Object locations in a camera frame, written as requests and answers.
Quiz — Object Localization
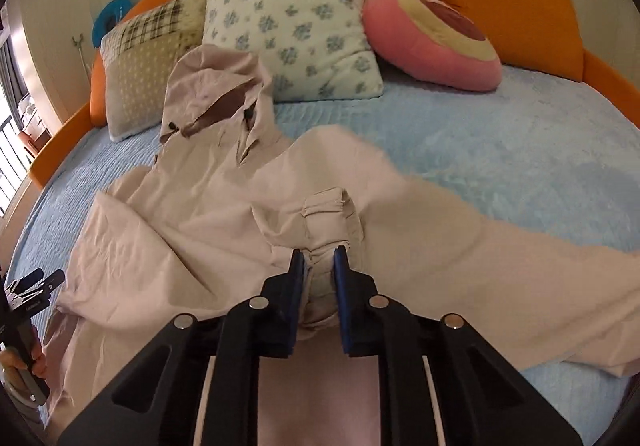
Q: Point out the plaid patchwork pillow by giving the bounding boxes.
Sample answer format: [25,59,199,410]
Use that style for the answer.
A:
[100,0,208,143]

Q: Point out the person's left hand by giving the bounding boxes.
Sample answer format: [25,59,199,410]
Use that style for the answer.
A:
[0,321,48,377]

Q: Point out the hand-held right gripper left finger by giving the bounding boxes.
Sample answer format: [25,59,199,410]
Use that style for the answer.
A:
[57,250,307,446]

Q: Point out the light blue bedspread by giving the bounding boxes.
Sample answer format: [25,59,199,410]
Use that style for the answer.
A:
[5,63,640,427]

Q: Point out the beige hooded jacket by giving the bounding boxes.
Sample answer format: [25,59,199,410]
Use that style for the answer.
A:
[42,46,640,446]

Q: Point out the white floral pillow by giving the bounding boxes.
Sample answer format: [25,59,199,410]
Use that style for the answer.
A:
[202,0,385,102]

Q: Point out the orange padded bed frame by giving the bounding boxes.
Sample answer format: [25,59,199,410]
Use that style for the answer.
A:
[27,0,640,189]

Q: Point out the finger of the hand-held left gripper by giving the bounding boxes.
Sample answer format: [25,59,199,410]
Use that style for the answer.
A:
[31,269,66,293]

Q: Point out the pink round cushion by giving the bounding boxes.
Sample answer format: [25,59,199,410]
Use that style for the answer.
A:
[362,0,502,92]

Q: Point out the blue plush toy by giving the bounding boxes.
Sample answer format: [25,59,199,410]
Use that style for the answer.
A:
[91,0,135,49]

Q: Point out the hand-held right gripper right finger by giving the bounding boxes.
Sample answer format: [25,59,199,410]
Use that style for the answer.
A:
[334,246,583,446]

